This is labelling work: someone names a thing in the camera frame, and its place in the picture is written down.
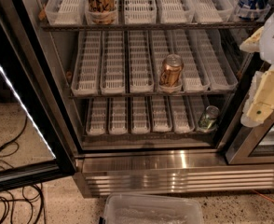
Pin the stainless steel display fridge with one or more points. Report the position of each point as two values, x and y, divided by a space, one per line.
144 166

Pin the bottom wire shelf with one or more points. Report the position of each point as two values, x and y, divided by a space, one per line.
145 136

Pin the green can bottom shelf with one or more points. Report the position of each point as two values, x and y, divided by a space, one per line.
208 119

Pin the wire shelf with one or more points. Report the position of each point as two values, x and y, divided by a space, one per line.
152 26
145 136
142 94

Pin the top wire shelf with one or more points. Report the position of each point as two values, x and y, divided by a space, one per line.
152 26

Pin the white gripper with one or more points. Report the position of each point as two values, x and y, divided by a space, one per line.
259 104

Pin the open glass fridge door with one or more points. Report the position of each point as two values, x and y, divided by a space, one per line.
32 145

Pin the copper can middle shelf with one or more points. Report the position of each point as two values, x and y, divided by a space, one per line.
171 69

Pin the middle wire shelf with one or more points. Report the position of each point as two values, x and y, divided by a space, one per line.
142 94

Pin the clear plastic container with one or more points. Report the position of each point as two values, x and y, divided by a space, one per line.
128 208

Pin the orange can top shelf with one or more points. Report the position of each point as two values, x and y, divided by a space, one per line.
100 11

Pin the right glass fridge door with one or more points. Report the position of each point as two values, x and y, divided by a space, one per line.
253 145

